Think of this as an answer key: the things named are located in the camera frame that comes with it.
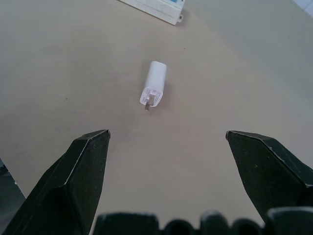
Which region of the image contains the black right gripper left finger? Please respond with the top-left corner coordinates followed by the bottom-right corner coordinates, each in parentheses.
top-left (1, 129), bottom-right (111, 235)

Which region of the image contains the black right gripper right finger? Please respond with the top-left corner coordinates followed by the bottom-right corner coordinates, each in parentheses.
top-left (225, 130), bottom-right (313, 225)

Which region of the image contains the white power strip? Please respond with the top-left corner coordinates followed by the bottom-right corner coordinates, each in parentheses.
top-left (118, 0), bottom-right (186, 25)

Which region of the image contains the white plug adapter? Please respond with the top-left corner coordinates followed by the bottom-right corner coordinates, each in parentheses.
top-left (139, 61), bottom-right (168, 112)

